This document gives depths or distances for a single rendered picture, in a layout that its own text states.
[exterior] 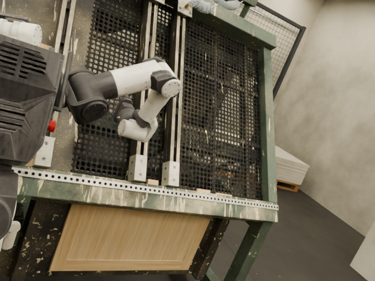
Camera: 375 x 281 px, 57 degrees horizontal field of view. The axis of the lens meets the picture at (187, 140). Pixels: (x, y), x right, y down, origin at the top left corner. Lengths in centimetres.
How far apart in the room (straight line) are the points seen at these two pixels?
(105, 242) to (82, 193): 55
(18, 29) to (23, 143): 35
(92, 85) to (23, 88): 26
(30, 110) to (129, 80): 35
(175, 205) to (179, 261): 68
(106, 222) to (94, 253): 21
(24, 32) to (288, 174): 586
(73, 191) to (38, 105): 68
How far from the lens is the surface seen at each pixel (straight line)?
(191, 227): 224
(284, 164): 641
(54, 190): 153
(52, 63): 95
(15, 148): 96
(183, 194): 180
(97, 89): 112
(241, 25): 244
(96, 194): 158
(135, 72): 115
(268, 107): 242
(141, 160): 167
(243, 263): 236
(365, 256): 468
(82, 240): 200
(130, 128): 132
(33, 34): 112
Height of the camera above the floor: 153
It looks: 12 degrees down
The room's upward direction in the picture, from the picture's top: 22 degrees clockwise
